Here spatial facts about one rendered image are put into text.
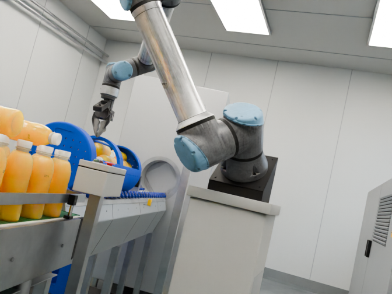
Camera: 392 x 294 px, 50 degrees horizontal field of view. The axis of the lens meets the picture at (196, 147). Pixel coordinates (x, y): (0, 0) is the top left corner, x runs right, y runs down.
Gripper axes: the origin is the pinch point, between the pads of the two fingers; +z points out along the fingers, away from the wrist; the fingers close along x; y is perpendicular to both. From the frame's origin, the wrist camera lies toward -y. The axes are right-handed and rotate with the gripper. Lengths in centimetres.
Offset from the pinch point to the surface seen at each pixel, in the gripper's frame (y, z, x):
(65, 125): -37.0, 1.8, 0.0
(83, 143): -37.0, 7.5, -9.7
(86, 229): -64, 36, -29
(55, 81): 428, -99, 254
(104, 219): 1.6, 39.3, -13.8
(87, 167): -72, 16, -27
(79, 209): -29.7, 34.2, -12.1
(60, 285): 89, 101, 32
